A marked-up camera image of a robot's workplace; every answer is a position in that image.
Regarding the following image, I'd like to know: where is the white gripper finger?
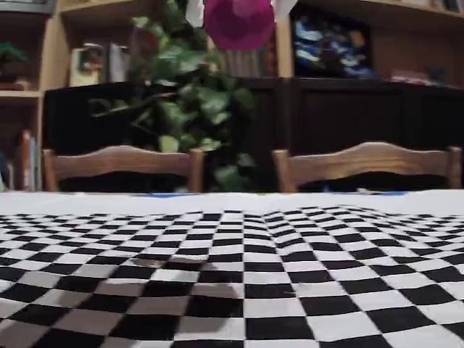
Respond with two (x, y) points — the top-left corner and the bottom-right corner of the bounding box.
(274, 0), (297, 19)

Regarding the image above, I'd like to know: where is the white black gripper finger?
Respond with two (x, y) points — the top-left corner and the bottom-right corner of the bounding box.
(186, 0), (206, 28)

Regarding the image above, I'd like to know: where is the pink faceted ball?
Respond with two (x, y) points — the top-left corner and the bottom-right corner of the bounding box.
(203, 0), (277, 51)

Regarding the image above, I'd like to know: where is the starry night picture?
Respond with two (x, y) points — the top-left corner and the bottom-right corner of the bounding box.
(291, 10), (374, 79)

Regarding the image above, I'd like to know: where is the green leafy houseplant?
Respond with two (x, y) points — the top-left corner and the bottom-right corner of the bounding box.
(90, 0), (262, 193)

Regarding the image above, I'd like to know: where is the white upright book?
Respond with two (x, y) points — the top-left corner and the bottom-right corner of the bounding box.
(107, 43), (131, 83)

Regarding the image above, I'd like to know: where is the dark wooden cabinet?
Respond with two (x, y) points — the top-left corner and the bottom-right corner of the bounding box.
(43, 76), (464, 193)

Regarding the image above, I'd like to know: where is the red white flat book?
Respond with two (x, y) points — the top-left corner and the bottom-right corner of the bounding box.
(389, 70), (428, 86)

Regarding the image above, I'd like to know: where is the light wooden bookshelf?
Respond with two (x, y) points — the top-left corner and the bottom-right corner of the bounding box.
(0, 0), (464, 193)

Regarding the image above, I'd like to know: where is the brown wooden chair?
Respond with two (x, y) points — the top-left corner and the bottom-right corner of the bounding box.
(271, 141), (463, 192)
(41, 144), (204, 194)

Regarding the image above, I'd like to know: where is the small bonsai tree model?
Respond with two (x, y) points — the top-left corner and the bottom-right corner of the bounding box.
(0, 41), (30, 91)

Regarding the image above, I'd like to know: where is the row of thin upright books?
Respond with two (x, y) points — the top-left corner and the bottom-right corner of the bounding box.
(20, 129), (43, 192)

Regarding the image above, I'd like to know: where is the black white checkerboard paper mat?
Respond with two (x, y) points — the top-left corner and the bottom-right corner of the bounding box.
(0, 190), (464, 348)

